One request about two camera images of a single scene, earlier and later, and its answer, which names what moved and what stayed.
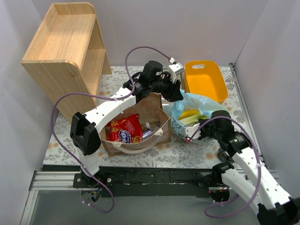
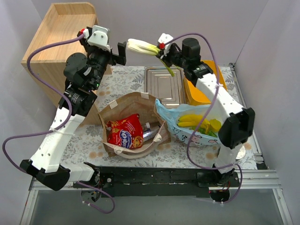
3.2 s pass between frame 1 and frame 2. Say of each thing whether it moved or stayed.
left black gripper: moved
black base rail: stayed
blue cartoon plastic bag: moved
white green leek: moved
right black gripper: moved
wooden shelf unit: stayed
